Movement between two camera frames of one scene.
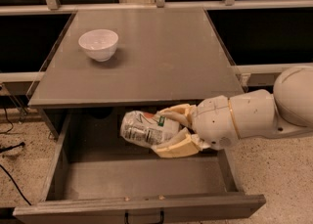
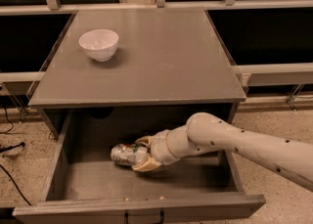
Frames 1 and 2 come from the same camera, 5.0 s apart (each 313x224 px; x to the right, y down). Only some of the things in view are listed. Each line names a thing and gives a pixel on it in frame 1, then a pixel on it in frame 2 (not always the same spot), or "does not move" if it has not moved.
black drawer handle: x=126 y=213 does not move
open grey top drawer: x=98 y=175 does not move
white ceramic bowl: x=101 y=43 does not move
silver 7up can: x=146 y=128 → x=127 y=154
